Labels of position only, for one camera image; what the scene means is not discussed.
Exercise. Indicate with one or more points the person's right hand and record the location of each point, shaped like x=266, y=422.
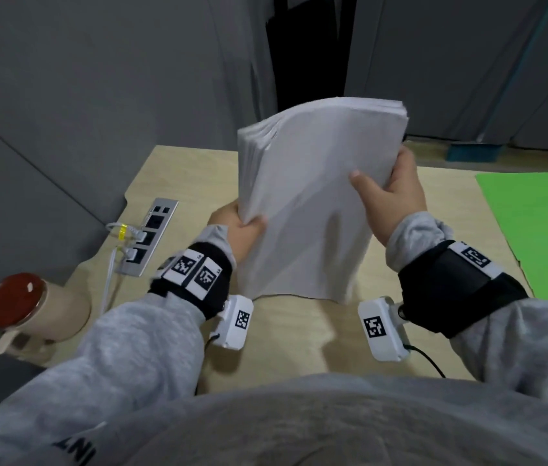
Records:
x=397, y=189

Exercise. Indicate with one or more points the person's left hand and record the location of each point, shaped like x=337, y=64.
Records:
x=231, y=232

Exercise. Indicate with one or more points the person's right thumb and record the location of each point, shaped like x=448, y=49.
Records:
x=365, y=186

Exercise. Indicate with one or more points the person's left thumb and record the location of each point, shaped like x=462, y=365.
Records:
x=253, y=224

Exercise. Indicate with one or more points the stack of white paper sheets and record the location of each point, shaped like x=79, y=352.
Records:
x=313, y=198

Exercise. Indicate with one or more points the person's left forearm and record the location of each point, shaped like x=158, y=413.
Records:
x=109, y=344

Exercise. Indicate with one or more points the person's right forearm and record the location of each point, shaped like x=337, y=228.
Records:
x=497, y=315

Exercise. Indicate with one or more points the silver desk power socket panel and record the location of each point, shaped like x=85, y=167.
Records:
x=147, y=237

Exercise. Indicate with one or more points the blue broom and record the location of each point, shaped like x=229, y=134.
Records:
x=485, y=140

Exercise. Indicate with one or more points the green mat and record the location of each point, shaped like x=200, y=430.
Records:
x=539, y=228

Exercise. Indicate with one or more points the person's grey sweatshirt torso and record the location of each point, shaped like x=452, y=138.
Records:
x=303, y=422

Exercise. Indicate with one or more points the grey partition panel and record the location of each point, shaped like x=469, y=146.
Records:
x=89, y=92

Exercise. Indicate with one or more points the beige jug with red lid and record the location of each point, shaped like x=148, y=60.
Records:
x=31, y=313

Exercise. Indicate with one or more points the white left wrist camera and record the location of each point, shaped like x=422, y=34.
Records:
x=235, y=322

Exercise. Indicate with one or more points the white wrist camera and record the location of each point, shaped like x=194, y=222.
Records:
x=381, y=329
x=235, y=322

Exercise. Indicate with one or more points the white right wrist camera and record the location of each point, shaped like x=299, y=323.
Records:
x=381, y=329

